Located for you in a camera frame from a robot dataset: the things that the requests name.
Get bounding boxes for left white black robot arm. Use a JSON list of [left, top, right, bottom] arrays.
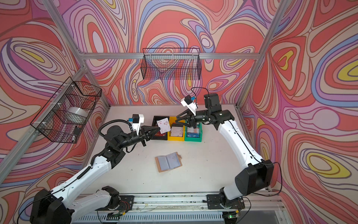
[[29, 125, 160, 224]]

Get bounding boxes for back black wire basket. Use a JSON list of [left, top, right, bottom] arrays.
[[140, 47, 202, 80]]

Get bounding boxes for tan leather card holder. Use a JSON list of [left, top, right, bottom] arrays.
[[155, 152, 182, 173]]

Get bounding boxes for black plastic bin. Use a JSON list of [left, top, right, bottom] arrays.
[[152, 116, 169, 141]]

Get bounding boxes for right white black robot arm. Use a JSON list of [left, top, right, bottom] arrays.
[[176, 93, 275, 209]]

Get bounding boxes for black wire basket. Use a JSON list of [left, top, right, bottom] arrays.
[[30, 78, 102, 144], [140, 47, 202, 80]]

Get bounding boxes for green plastic bin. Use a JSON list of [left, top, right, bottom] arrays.
[[185, 123, 203, 142]]

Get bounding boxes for white black cards stack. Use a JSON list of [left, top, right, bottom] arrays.
[[170, 125, 184, 138]]

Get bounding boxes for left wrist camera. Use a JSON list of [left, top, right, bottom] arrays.
[[128, 114, 145, 135]]

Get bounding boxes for left black wire basket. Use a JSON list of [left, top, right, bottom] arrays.
[[30, 78, 102, 144]]

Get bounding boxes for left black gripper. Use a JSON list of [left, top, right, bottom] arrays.
[[116, 127, 159, 152]]

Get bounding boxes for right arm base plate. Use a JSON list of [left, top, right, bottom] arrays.
[[203, 193, 245, 211]]

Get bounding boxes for yellow plastic bin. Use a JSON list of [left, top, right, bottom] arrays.
[[167, 117, 185, 141]]

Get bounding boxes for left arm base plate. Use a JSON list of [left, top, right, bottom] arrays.
[[98, 195, 134, 212]]

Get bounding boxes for red VIP cards stack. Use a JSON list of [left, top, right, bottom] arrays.
[[154, 120, 167, 140]]

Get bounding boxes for blue cards stack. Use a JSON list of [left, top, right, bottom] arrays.
[[186, 127, 200, 138]]

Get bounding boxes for white floral VIP card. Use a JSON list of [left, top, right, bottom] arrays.
[[157, 118, 171, 134]]

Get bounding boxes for white roll in basket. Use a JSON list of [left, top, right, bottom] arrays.
[[65, 107, 88, 125]]

